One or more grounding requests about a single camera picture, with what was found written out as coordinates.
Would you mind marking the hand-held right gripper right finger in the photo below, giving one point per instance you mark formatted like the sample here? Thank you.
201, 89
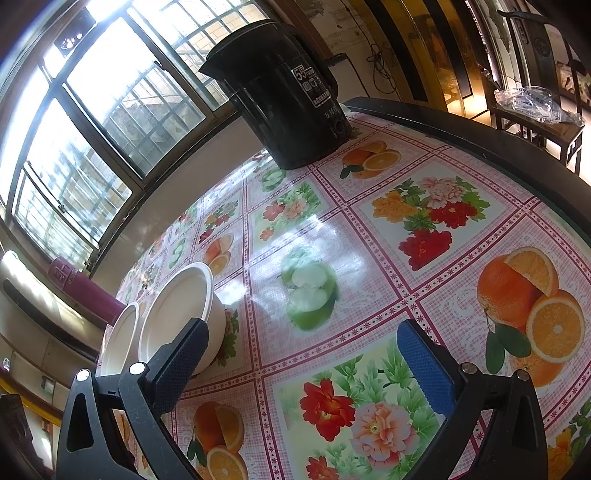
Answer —
427, 369

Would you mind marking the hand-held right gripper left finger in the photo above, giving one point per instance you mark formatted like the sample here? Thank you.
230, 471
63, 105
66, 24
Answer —
180, 364

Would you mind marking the large white bowl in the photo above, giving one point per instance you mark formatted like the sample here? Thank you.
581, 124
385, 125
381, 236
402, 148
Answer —
180, 304

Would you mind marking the small white bowl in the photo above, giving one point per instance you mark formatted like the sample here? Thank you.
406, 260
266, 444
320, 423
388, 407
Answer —
117, 341

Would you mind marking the purple thermos bottle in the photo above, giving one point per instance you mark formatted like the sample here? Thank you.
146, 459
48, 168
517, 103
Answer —
87, 290

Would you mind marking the tall standing air conditioner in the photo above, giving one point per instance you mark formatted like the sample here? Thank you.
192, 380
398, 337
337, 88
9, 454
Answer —
41, 304

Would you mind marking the floral fruit print tablecloth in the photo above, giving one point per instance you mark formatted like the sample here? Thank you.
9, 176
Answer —
369, 221

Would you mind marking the black electric kettle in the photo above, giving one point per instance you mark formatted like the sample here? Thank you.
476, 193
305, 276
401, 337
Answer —
286, 106

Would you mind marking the barred window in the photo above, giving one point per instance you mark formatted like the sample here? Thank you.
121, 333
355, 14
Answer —
115, 92

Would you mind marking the clear plastic bag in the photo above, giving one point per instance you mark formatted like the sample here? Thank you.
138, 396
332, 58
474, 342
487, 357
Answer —
531, 101

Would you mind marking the dark wooden chair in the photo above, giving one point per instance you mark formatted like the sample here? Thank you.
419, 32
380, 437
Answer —
531, 60

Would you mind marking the window exhaust fan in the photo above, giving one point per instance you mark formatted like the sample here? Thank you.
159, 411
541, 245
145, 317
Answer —
74, 39

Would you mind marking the wall socket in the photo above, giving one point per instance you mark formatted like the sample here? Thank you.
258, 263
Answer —
48, 384

